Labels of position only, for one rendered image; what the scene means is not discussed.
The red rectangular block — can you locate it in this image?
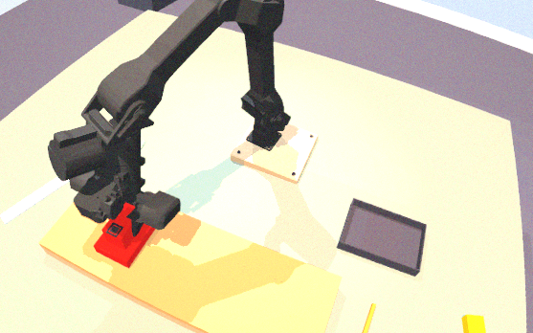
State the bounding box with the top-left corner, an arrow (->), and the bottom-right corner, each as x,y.
93,203 -> 156,268

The white flat bar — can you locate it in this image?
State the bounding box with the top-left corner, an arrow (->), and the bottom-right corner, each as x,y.
0,177 -> 69,224

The pale yellow floor panel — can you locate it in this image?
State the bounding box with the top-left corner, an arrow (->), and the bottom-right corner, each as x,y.
39,203 -> 342,333

